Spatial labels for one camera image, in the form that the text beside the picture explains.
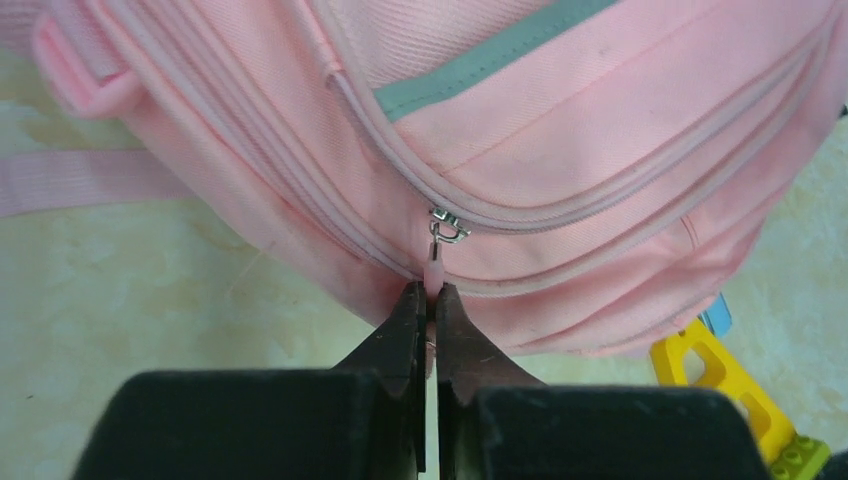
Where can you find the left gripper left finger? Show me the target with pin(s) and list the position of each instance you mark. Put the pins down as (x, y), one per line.
(387, 422)

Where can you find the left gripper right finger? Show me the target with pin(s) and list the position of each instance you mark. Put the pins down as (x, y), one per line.
(467, 363)

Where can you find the pink student backpack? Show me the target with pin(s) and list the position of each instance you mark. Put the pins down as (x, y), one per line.
(588, 174)

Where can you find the small blue stapler piece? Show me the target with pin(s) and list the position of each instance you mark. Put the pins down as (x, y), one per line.
(717, 317)

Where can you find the yellow green purple block toy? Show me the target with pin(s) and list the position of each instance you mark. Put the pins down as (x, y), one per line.
(695, 357)

